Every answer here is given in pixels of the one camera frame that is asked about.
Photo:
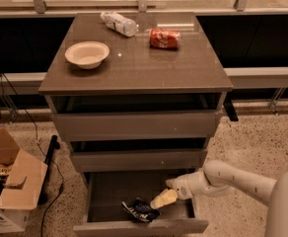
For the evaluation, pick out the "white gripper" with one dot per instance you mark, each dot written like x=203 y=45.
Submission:
x=185 y=186

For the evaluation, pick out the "blue chip bag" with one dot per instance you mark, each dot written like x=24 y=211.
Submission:
x=141 y=210

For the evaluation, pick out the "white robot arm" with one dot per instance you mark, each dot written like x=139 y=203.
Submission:
x=217 y=177

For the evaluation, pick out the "grey middle drawer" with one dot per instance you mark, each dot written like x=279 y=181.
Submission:
x=138 y=160

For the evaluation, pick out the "grey drawer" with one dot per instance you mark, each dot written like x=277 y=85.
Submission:
x=109 y=191
x=131 y=126
x=138 y=160

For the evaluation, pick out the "grey top drawer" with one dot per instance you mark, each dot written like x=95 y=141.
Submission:
x=131 y=126

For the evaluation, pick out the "grey bottom drawer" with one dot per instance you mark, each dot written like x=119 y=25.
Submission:
x=109 y=191

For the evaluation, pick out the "grey drawer cabinet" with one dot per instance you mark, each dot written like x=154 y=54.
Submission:
x=138 y=78

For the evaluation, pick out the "black bar on floor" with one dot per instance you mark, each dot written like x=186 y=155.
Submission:
x=53 y=145

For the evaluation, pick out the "red soda can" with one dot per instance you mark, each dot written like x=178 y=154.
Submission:
x=162 y=38

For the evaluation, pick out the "open cardboard box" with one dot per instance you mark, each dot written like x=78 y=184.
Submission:
x=21 y=179

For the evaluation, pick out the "white paper bowl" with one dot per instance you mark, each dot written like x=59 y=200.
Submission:
x=87 y=54

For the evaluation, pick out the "clear plastic water bottle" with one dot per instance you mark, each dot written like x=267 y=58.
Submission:
x=119 y=23

